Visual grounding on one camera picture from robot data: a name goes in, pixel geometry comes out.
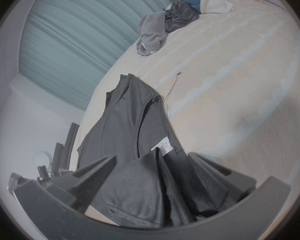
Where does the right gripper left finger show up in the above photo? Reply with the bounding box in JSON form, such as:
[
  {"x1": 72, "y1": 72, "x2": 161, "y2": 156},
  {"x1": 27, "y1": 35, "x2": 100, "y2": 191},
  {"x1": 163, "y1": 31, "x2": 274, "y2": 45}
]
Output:
[{"x1": 46, "y1": 155, "x2": 117, "y2": 214}]

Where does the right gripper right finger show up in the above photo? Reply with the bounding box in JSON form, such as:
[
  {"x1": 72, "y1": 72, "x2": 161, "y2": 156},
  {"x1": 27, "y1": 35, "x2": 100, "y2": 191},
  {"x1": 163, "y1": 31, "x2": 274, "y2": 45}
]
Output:
[{"x1": 188, "y1": 152, "x2": 257, "y2": 211}]

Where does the black T-shirt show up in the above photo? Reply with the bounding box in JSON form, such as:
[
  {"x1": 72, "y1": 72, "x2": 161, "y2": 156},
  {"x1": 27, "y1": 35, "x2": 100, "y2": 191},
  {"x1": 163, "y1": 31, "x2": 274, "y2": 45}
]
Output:
[{"x1": 76, "y1": 71, "x2": 230, "y2": 228}]

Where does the bed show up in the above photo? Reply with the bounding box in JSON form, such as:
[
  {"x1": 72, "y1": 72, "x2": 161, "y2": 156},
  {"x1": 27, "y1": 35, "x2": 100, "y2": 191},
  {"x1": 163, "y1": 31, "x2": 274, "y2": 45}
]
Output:
[{"x1": 79, "y1": 0, "x2": 300, "y2": 187}]

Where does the round white framed mirror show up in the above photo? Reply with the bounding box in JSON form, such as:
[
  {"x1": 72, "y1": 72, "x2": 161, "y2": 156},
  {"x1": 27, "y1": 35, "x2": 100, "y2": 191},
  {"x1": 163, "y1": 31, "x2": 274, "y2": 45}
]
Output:
[{"x1": 33, "y1": 151, "x2": 52, "y2": 172}]

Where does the blue-green curtain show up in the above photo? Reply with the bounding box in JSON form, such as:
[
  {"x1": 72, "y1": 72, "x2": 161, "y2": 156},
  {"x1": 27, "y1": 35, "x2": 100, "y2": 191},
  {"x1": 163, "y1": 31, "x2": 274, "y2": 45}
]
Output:
[
  {"x1": 27, "y1": 0, "x2": 184, "y2": 69},
  {"x1": 18, "y1": 18, "x2": 113, "y2": 112}
]

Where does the grey garment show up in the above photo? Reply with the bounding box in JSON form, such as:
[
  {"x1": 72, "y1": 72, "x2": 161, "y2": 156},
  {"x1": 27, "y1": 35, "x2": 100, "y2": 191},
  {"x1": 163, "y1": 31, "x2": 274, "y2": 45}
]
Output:
[{"x1": 136, "y1": 11, "x2": 169, "y2": 57}]

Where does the black shiny garment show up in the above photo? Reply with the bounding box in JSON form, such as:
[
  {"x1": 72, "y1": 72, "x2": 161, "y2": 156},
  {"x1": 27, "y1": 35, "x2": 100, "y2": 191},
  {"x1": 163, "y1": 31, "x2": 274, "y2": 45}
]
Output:
[{"x1": 164, "y1": 1, "x2": 200, "y2": 34}]

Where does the white garment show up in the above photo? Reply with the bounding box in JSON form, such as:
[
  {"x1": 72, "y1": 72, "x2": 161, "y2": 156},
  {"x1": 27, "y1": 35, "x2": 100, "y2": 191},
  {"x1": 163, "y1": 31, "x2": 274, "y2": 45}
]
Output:
[{"x1": 199, "y1": 0, "x2": 235, "y2": 15}]

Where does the dark blue garment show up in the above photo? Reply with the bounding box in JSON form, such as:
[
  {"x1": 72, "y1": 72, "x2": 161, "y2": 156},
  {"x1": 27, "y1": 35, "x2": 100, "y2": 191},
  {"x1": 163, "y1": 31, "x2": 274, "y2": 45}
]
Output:
[{"x1": 180, "y1": 0, "x2": 203, "y2": 14}]

